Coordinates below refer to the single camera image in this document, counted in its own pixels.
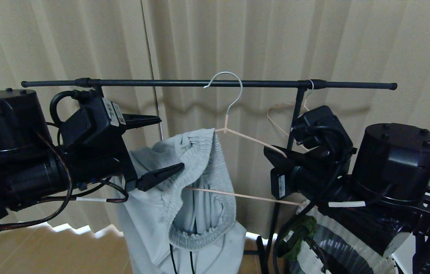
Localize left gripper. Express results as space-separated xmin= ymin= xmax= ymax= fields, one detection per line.
xmin=63 ymin=100 xmax=185 ymax=192

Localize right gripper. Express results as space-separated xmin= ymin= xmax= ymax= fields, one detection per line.
xmin=271 ymin=158 xmax=352 ymax=202

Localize green long-sleeved shirt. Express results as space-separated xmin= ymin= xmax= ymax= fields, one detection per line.
xmin=278 ymin=215 xmax=317 ymax=261

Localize pink clothes hanger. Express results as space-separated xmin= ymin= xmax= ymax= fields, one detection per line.
xmin=185 ymin=71 xmax=302 ymax=207
xmin=268 ymin=86 xmax=314 ymax=138

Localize pale grey shorts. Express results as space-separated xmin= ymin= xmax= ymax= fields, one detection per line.
xmin=114 ymin=128 xmax=247 ymax=274

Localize black clothes rack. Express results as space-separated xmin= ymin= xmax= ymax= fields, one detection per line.
xmin=21 ymin=78 xmax=397 ymax=274

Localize white laundry basket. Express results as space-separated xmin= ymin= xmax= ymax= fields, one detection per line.
xmin=289 ymin=200 xmax=398 ymax=274

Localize beige curtain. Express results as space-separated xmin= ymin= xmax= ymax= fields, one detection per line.
xmin=0 ymin=0 xmax=430 ymax=244

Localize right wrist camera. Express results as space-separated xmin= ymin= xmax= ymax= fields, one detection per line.
xmin=291 ymin=105 xmax=355 ymax=155

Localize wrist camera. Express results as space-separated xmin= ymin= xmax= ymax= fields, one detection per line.
xmin=291 ymin=105 xmax=355 ymax=155
xmin=60 ymin=95 xmax=105 ymax=152

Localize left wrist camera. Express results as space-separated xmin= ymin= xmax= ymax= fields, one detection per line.
xmin=60 ymin=95 xmax=105 ymax=152

